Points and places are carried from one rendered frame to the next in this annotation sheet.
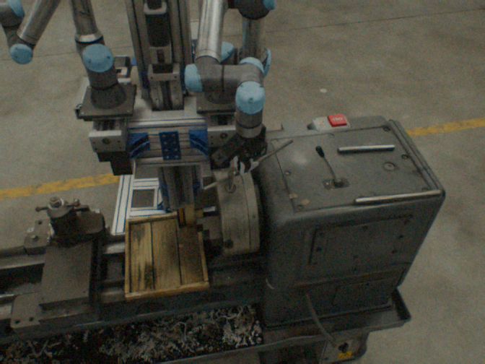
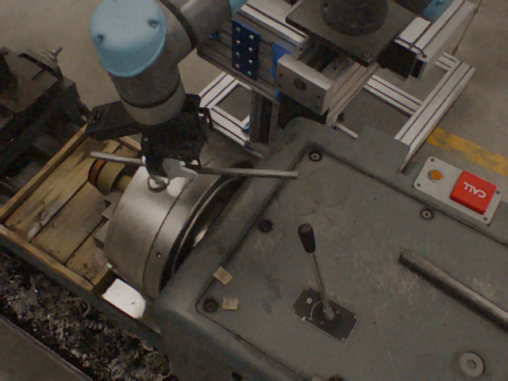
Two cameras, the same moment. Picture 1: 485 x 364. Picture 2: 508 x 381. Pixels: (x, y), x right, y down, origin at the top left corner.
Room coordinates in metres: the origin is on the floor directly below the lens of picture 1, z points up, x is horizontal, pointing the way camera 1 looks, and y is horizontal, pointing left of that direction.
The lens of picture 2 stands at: (0.73, -0.40, 2.04)
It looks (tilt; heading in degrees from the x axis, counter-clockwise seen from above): 59 degrees down; 39
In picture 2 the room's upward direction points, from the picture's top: 4 degrees clockwise
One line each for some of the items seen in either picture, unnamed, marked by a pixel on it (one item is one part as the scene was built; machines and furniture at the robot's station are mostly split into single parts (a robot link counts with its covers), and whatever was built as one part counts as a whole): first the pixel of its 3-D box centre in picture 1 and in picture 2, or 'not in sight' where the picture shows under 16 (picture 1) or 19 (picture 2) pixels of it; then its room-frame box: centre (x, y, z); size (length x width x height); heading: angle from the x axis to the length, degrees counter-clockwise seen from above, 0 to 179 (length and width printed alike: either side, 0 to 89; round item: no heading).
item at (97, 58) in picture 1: (99, 64); not in sight; (1.61, 0.60, 1.33); 0.13 x 0.12 x 0.14; 26
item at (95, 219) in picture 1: (76, 230); (4, 90); (1.01, 0.62, 0.99); 0.20 x 0.10 x 0.05; 101
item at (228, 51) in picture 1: (221, 61); not in sight; (1.65, 0.09, 1.33); 0.13 x 0.12 x 0.14; 89
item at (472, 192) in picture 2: (336, 120); (472, 193); (1.34, -0.36, 1.26); 0.06 x 0.06 x 0.02; 11
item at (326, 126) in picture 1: (330, 127); (452, 196); (1.34, -0.34, 1.23); 0.13 x 0.08 x 0.05; 101
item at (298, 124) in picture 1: (294, 130); (377, 155); (1.31, -0.20, 1.24); 0.09 x 0.08 x 0.03; 101
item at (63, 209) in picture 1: (57, 206); not in sight; (1.01, 0.65, 1.13); 0.08 x 0.08 x 0.03
